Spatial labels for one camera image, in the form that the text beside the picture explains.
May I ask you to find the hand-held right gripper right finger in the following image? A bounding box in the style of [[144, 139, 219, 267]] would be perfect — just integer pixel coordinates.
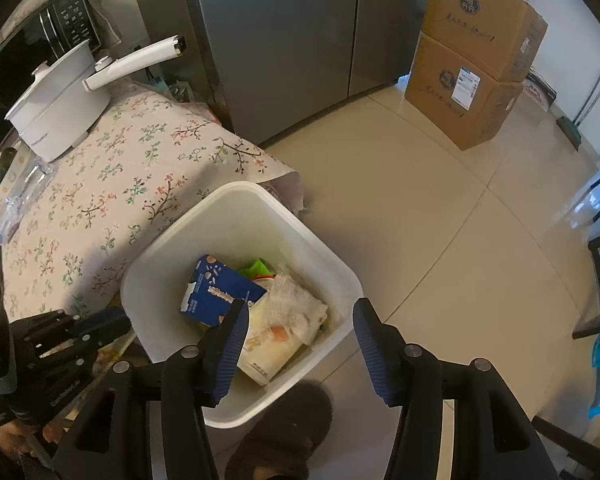
[[352, 297, 561, 480]]

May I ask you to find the grey refrigerator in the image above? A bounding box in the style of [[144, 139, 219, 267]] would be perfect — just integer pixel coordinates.
[[177, 0, 448, 146]]

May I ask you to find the white paper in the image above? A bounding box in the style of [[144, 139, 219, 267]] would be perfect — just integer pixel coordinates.
[[265, 272, 328, 346]]

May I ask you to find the black microwave oven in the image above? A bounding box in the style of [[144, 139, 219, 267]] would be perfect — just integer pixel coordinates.
[[0, 0, 103, 158]]

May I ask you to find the flat printed box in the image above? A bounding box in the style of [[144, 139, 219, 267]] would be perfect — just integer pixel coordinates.
[[525, 72, 556, 111]]

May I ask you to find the plain brown cardboard box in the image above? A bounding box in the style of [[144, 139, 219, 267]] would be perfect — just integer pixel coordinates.
[[420, 0, 550, 83]]

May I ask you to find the black metal bar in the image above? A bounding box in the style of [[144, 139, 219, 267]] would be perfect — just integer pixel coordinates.
[[532, 415, 598, 463]]

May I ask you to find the broom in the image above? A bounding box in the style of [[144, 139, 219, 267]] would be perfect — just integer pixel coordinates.
[[557, 69, 600, 151]]

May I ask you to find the white plastic bin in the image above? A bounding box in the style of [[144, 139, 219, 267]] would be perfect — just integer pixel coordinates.
[[120, 181, 365, 429]]

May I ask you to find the floral tablecloth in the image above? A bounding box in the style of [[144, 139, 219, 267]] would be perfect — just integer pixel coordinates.
[[0, 80, 308, 321]]

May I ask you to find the blue carton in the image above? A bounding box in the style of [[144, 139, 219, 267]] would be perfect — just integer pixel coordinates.
[[181, 254, 268, 331]]

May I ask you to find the white cooking pot with handle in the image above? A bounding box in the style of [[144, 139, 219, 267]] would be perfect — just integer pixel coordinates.
[[5, 35, 187, 163]]

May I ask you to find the brown slipper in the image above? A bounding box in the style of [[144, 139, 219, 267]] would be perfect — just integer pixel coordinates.
[[225, 381, 335, 480]]

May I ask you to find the clear plastic bottle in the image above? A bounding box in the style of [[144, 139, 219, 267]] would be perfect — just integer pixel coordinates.
[[0, 155, 56, 246]]

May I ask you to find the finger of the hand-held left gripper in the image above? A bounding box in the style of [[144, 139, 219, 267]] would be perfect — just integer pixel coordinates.
[[40, 306, 132, 361], [10, 309, 81, 347]]

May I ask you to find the person's left hand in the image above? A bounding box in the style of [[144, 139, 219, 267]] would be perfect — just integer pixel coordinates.
[[0, 412, 68, 466]]

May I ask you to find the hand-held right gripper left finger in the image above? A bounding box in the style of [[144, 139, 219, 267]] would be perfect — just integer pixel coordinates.
[[52, 299, 251, 480]]

